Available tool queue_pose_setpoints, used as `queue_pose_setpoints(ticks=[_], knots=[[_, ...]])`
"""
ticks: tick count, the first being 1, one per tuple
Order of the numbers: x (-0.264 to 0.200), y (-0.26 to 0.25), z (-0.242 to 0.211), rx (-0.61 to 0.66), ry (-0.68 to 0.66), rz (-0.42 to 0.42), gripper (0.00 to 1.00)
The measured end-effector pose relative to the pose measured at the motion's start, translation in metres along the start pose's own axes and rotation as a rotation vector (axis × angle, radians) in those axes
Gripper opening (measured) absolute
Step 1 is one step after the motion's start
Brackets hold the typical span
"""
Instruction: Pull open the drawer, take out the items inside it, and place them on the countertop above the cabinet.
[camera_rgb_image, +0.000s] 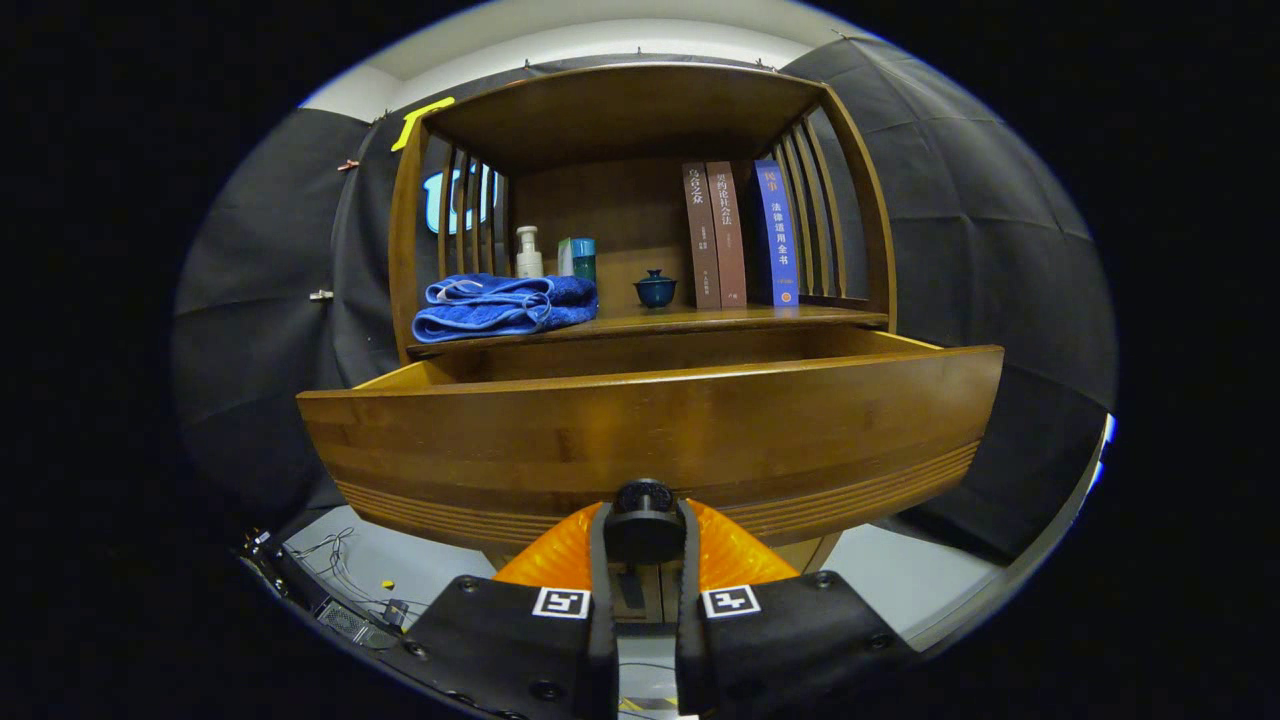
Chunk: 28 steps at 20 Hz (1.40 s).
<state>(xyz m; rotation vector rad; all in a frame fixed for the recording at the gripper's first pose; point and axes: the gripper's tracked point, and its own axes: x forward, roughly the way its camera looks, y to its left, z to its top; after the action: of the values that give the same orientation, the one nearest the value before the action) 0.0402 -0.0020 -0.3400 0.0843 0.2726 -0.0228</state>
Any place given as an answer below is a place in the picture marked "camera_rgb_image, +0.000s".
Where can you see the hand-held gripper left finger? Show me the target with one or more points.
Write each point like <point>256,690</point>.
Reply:
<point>602,640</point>

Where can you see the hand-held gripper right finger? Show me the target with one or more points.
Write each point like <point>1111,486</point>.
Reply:
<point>688,640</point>

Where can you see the wooden countertop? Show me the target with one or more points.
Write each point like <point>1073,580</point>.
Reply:
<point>700,320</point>

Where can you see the brown wooden cabinet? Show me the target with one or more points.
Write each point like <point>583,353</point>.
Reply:
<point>620,110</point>

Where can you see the grey electronic box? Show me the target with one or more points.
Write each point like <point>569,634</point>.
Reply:
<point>350,622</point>

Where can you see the blue folded towel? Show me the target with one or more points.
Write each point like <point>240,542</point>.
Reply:
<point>500,310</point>

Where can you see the blue lidded teacup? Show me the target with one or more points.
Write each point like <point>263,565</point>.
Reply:
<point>655,292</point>

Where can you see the teal capped glass bottle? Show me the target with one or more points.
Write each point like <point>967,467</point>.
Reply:
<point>584,262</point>

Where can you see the white squeeze tube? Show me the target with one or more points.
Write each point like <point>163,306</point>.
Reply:
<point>565,260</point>

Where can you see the white pump bottle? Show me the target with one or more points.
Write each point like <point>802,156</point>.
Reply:
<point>529,262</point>

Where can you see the dark brown book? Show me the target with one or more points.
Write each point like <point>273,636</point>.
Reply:
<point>700,240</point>

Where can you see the light brown book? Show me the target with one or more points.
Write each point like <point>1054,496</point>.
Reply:
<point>730,240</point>

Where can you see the blue book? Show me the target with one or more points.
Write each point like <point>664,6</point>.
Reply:
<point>780,240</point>

